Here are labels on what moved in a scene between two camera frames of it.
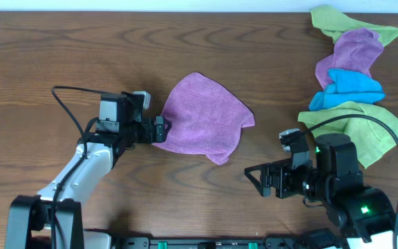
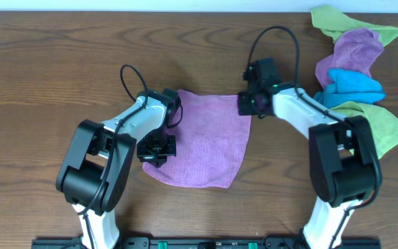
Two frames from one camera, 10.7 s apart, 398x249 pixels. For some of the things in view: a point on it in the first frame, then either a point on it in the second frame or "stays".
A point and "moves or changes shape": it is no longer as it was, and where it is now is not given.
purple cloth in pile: x=358 y=50 stays
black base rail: x=230 y=243 stays
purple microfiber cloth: x=204 y=117 moves or changes shape
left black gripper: x=159 y=128 to x=156 y=152
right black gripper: x=282 y=171 to x=243 y=109
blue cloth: x=348 y=86 stays
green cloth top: x=334 y=24 stays
